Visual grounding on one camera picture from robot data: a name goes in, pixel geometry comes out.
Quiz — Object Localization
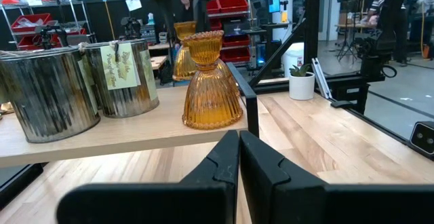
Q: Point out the metal wire rack red bins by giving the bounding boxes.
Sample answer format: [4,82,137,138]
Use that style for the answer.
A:
[0,0,98,52]

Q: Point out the white paper tag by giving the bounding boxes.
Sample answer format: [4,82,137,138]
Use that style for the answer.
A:
[125,0,143,12]

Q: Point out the white plastic bucket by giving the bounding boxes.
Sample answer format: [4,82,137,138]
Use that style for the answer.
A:
[282,41,305,78]

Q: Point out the person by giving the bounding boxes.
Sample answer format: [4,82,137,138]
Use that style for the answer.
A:
[178,0,195,23]
[364,0,387,26]

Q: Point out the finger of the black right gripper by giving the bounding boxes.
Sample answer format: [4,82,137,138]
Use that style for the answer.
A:
[156,0,178,45]
[193,0,211,31]

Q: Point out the small blue screen monitor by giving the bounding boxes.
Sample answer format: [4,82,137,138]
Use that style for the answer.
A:
[267,0,281,14]

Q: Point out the silver aluminium extrusion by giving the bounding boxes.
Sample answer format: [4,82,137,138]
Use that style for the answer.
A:
[311,57,334,100]

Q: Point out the black vertical frame post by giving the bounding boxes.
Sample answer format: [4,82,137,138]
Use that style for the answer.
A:
[249,0,322,89]

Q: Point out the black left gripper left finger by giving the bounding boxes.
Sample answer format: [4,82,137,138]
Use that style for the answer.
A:
[56,130,240,224]

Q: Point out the red storage bins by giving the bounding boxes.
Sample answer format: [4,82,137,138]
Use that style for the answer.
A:
[205,0,252,64]

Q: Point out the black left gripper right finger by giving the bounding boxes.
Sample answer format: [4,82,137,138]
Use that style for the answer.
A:
[239,131,434,224]

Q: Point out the black tripod stand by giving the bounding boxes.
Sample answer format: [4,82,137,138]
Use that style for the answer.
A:
[334,0,362,62]

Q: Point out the black square camera white rim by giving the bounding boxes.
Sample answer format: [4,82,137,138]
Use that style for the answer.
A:
[408,121,434,160]

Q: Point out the amber ribbed glass candle holder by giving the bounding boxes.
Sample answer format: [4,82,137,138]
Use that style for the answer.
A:
[172,20,199,82]
[182,30,245,131]
[216,58,240,94]

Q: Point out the small plant in white pot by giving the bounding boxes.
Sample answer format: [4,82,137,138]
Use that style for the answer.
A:
[288,63,316,101]

